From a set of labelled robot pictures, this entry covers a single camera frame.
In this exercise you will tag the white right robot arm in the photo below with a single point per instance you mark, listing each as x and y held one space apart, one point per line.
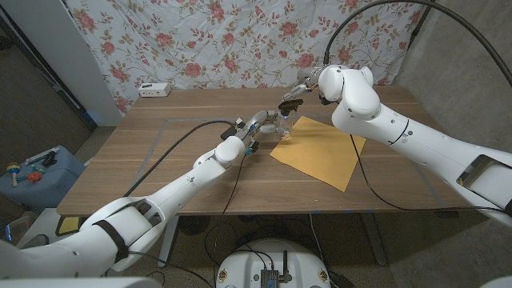
412 132

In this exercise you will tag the black backdrop pole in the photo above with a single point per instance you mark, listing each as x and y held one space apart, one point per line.
420 20

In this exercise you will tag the black toy piece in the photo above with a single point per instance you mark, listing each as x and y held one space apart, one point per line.
49 158

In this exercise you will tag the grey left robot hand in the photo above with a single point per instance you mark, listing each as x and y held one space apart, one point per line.
260 118

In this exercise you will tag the white flat tool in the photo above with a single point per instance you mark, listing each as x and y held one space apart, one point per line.
40 157

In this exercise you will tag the white robot torso base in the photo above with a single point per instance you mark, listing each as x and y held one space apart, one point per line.
248 266

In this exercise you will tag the black round floor disc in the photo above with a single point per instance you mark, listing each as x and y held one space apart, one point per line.
194 225

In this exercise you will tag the floral rose backdrop cloth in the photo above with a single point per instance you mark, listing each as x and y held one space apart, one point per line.
248 44

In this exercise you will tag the grey table leg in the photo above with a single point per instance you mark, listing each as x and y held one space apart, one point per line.
374 240

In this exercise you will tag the clear plastic dispenser bottle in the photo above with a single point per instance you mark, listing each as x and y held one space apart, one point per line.
286 130

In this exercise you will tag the white table leg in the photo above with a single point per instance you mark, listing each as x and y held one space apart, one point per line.
167 244

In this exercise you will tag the white power strip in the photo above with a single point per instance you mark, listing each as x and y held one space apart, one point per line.
154 90

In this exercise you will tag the white cabinet panel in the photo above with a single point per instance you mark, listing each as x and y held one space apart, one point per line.
68 52

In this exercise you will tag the orange toy piece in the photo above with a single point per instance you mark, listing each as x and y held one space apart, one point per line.
34 177

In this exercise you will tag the yellow and black sign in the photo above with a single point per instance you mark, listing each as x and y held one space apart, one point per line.
69 225

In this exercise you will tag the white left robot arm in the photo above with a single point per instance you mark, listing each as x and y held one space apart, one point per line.
168 190

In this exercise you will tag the white robot torso rim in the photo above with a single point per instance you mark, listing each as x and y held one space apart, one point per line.
80 283

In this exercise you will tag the yellow and blue maraca toy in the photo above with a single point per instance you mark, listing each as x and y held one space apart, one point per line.
13 170

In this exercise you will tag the yellow paper envelope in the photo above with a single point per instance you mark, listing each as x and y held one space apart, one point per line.
320 156

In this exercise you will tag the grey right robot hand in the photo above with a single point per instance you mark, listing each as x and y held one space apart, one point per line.
308 80

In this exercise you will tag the blue storage box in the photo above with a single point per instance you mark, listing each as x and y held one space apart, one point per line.
48 188

